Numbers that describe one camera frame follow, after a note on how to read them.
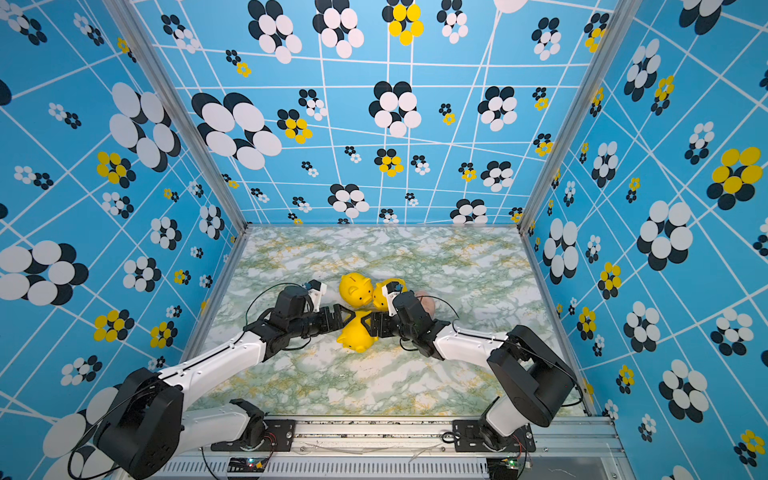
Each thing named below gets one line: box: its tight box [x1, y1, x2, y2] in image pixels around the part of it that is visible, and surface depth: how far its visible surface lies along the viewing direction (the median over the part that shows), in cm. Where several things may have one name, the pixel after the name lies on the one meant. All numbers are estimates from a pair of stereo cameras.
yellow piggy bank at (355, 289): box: [339, 272, 373, 308], surface depth 93 cm
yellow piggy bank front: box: [336, 311, 378, 353], surface depth 84 cm
